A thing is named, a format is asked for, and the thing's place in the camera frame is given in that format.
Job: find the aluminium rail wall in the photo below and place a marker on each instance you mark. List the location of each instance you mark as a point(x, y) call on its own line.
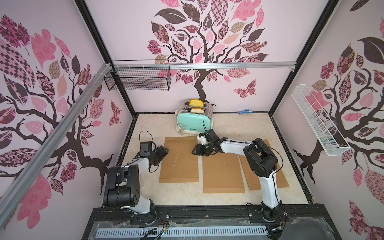
point(26, 178)
point(198, 66)

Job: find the front bread slice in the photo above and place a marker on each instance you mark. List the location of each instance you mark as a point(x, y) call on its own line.
point(197, 111)

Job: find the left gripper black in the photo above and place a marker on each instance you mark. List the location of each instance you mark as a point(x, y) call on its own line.
point(162, 152)

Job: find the white wire shelf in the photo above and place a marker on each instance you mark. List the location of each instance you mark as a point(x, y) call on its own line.
point(312, 105)

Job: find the mint green toaster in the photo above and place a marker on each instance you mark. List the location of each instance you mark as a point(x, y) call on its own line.
point(194, 124)

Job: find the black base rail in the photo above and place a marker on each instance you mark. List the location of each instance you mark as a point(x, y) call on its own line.
point(299, 222)

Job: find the blue object by back wall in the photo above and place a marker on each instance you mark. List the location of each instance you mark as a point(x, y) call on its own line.
point(247, 111)

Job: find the black wire basket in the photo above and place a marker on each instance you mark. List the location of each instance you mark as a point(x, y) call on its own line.
point(139, 75)

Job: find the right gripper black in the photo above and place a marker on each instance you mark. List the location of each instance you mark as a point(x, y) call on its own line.
point(202, 148)

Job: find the aluminium rail back wall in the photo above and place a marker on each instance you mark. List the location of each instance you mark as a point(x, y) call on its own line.
point(198, 66)

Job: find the white slotted cable duct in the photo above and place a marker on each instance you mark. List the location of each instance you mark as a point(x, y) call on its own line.
point(179, 232)

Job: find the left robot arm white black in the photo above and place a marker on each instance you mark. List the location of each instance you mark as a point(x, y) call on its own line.
point(123, 189)

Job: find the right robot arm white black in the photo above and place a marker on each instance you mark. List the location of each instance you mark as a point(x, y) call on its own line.
point(262, 162)

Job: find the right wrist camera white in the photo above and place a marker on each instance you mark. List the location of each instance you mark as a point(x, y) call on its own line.
point(208, 138)

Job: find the aluminium rail left wall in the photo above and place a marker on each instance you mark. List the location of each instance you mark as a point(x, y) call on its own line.
point(26, 178)

